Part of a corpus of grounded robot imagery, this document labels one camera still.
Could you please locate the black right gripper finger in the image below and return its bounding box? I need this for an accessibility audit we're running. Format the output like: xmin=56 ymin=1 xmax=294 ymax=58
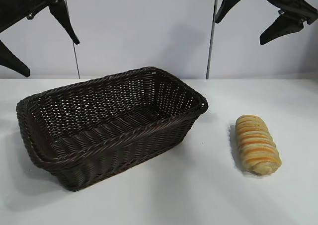
xmin=214 ymin=0 xmax=239 ymax=24
xmin=259 ymin=12 xmax=305 ymax=46

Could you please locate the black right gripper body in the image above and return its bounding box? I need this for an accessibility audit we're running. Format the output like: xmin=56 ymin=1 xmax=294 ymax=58
xmin=226 ymin=0 xmax=318 ymax=26

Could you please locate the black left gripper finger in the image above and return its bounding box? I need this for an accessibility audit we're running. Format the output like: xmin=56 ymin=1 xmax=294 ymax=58
xmin=48 ymin=0 xmax=81 ymax=46
xmin=0 ymin=39 xmax=31 ymax=77

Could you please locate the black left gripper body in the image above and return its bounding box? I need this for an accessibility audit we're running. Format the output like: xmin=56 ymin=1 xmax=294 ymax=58
xmin=0 ymin=0 xmax=69 ymax=35

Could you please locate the long striped bread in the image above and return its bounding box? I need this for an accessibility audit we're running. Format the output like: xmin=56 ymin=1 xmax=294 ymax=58
xmin=228 ymin=115 xmax=283 ymax=175

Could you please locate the dark brown woven basket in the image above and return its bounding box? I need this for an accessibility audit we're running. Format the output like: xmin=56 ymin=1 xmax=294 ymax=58
xmin=16 ymin=66 xmax=208 ymax=193

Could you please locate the grey vertical pole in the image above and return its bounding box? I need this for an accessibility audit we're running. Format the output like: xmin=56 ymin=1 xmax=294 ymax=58
xmin=205 ymin=0 xmax=221 ymax=79

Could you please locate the thin dark vertical cable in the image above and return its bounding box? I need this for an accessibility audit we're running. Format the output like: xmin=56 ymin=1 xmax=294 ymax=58
xmin=64 ymin=0 xmax=80 ymax=78

